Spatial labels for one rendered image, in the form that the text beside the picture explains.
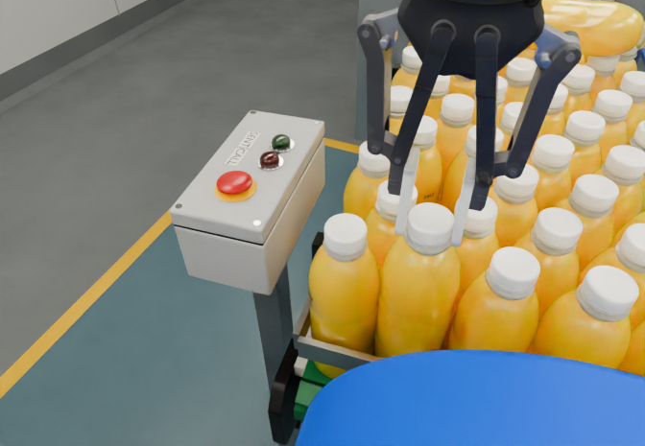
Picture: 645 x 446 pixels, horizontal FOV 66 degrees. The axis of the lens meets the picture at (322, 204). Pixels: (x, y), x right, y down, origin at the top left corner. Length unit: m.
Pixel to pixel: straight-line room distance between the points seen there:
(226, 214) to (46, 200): 2.04
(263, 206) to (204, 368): 1.24
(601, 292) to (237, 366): 1.35
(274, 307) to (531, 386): 0.51
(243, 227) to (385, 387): 0.26
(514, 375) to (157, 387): 1.52
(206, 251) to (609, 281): 0.37
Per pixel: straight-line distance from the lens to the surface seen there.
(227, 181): 0.51
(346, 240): 0.44
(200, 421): 1.61
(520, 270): 0.44
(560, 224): 0.50
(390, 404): 0.25
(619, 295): 0.46
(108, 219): 2.28
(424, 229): 0.41
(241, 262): 0.51
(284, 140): 0.56
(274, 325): 0.74
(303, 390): 0.60
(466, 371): 0.24
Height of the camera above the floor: 1.43
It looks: 42 degrees down
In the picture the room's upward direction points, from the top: 1 degrees counter-clockwise
